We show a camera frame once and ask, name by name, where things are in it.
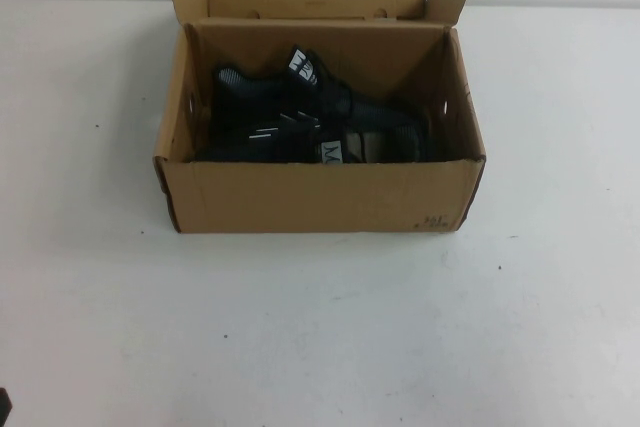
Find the brown cardboard shoe box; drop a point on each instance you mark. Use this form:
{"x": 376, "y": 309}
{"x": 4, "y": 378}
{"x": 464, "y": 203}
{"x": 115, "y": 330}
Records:
{"x": 320, "y": 197}

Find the black knit sneaker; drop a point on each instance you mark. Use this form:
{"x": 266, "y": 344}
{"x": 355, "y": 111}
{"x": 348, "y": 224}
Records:
{"x": 400, "y": 139}
{"x": 240, "y": 84}

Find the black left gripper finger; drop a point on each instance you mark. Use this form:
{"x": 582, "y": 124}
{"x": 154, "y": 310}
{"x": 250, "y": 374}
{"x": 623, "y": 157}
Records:
{"x": 2, "y": 396}

